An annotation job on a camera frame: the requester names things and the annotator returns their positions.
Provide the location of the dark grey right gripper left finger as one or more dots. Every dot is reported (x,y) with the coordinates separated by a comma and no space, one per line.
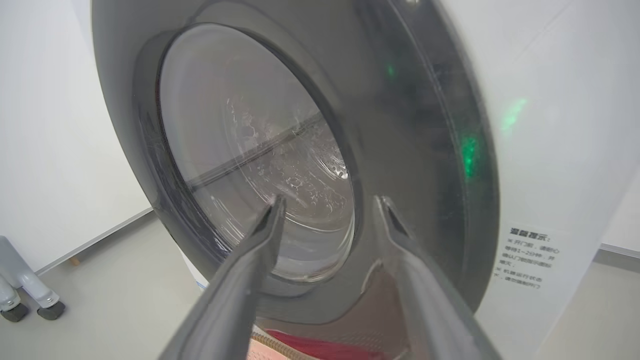
(235,300)

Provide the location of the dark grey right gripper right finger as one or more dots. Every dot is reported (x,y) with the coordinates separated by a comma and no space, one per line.
(430,310)

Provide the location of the red and white cloth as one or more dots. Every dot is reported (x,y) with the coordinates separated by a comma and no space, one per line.
(325,347)

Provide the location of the washing machine glass door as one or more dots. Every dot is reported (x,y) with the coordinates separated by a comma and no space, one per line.
(410,150)

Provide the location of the cream perforated laundry basket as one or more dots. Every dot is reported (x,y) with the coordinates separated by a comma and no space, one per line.
(265,350)

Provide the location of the white front-load washing machine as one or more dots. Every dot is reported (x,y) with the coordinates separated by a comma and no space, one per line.
(550,150)

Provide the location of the blue energy label sticker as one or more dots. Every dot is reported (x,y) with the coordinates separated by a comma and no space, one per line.
(201,285)

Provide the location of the black text notice sticker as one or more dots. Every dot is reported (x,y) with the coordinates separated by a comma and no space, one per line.
(527,260)

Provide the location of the grey stand leg with caster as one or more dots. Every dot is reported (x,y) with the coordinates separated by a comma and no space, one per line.
(30,285)
(10,305)

